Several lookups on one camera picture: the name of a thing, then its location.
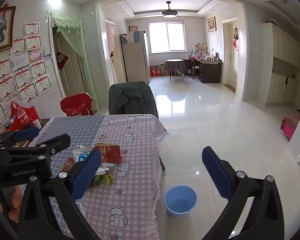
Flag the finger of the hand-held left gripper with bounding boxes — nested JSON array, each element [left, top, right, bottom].
[[0, 133, 71, 161], [0, 127, 40, 146]]

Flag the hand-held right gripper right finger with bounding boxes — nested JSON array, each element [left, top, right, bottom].
[[202, 146, 286, 240]]

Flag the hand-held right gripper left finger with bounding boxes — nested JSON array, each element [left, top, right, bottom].
[[17, 149, 108, 240]]

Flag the small green banana bunch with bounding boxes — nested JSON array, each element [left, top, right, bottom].
[[91, 174, 115, 187]]

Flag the white and blue box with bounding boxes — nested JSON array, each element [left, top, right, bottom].
[[72, 146, 95, 164]]

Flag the red snack packet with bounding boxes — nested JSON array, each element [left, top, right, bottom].
[[94, 142, 122, 164]]

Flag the blue plastic bucket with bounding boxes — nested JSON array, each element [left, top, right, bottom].
[[164, 185, 198, 217]]

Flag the person's left hand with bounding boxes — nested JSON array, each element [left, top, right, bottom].
[[0, 187, 23, 222]]

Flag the red gift bag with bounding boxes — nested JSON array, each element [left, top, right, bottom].
[[9, 101, 40, 132]]

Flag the grey checked tablecloth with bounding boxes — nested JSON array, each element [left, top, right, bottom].
[[18, 116, 105, 233]]

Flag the red tote bag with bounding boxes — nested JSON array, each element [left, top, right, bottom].
[[60, 93, 94, 117]]

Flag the pink checked bear tablecloth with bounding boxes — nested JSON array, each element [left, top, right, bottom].
[[62, 114, 169, 240]]

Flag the brown wooden door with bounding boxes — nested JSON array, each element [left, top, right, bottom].
[[52, 27, 87, 98]]

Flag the red heart door ornament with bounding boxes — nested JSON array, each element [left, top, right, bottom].
[[55, 51, 69, 70]]

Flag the pink box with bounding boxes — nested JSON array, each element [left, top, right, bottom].
[[280, 114, 300, 140]]

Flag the grey jacket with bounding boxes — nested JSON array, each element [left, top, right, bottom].
[[109, 81, 159, 119]]

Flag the dark wooden desk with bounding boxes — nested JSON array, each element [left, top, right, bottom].
[[190, 56, 223, 84]]

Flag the white door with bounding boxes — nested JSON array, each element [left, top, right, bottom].
[[222, 19, 239, 90]]

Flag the large framed painting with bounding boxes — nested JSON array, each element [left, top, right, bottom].
[[0, 6, 17, 55]]

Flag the dark wooden chair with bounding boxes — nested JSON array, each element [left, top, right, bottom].
[[190, 57, 203, 80]]

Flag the silver refrigerator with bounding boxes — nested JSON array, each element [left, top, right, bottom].
[[120, 31, 150, 84]]

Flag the round table with brown cloth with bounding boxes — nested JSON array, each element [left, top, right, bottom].
[[164, 59, 187, 82]]

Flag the green lace curtain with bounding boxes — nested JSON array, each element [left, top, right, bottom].
[[46, 11, 99, 112]]

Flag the pink door curtain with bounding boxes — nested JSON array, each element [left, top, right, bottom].
[[105, 20, 118, 85]]

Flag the assorted desk items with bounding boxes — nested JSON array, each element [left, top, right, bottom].
[[191, 42, 220, 61]]

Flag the white framed window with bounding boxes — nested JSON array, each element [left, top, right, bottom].
[[149, 21, 185, 54]]

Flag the ceiling fan lamp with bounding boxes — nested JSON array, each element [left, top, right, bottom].
[[162, 1, 178, 19]]

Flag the wall of award certificates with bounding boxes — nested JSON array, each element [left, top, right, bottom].
[[0, 22, 52, 134]]

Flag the cream wall cabinet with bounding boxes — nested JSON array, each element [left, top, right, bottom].
[[262, 22, 300, 107]]

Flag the small framed wall picture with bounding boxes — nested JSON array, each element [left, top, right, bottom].
[[207, 16, 217, 32]]

